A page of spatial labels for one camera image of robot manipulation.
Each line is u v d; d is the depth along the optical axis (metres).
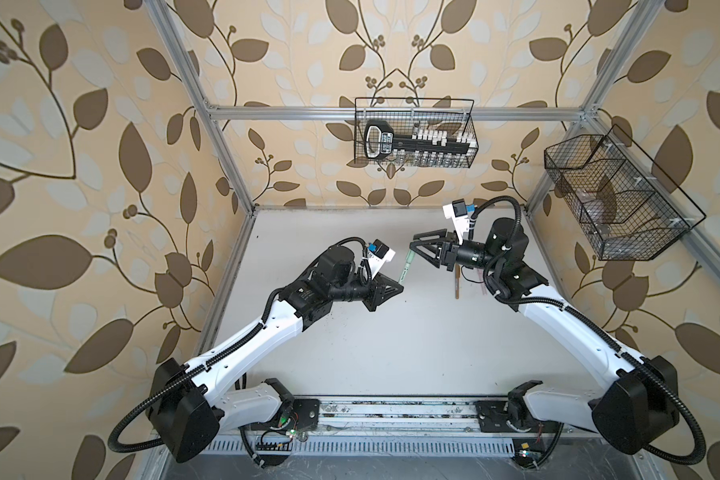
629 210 0.72
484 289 0.59
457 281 0.98
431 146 0.83
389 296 0.68
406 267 0.68
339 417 0.75
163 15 0.72
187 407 0.38
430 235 0.68
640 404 0.39
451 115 0.91
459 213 0.61
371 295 0.63
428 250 0.69
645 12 0.71
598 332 0.45
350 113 0.90
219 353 0.43
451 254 0.60
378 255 0.62
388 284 0.67
